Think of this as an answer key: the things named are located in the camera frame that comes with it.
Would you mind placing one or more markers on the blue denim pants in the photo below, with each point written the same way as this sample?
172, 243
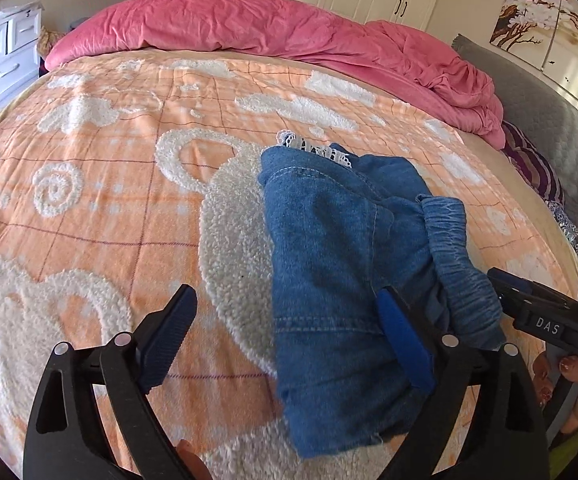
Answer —
355, 241

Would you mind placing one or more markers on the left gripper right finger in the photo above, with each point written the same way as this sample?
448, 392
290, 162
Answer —
480, 419

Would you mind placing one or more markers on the pink duvet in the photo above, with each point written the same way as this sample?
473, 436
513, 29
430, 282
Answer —
408, 63

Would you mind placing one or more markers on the purple striped pillow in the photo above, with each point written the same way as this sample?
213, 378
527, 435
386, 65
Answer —
532, 166

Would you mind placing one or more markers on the right hand red nails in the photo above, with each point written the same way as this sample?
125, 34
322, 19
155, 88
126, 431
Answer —
547, 373

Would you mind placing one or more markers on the grey padded headboard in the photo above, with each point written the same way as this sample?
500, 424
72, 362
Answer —
545, 117

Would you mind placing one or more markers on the tan bed sheet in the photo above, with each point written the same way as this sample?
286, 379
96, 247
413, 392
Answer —
530, 203

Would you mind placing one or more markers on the left hand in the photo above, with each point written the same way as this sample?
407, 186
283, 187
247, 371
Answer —
193, 462

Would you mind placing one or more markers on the blossom wall painting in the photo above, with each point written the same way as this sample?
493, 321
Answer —
544, 34

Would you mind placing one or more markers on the orange bear blanket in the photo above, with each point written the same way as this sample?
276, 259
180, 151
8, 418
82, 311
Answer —
127, 175

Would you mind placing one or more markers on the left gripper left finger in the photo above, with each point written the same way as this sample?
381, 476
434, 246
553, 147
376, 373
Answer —
65, 436

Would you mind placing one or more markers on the green fleece sleeve forearm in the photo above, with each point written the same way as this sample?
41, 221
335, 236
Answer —
571, 452

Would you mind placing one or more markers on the white drawer dresser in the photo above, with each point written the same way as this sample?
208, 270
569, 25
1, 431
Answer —
19, 58

